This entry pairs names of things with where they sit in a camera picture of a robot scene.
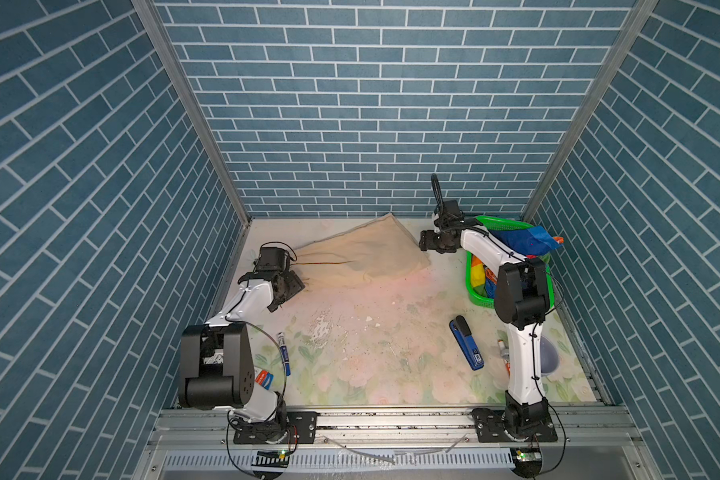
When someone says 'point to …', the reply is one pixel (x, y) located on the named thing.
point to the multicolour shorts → (533, 242)
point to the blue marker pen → (284, 350)
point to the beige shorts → (353, 258)
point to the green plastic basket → (496, 223)
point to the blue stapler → (461, 332)
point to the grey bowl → (549, 360)
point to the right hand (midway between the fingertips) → (426, 241)
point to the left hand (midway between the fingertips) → (292, 287)
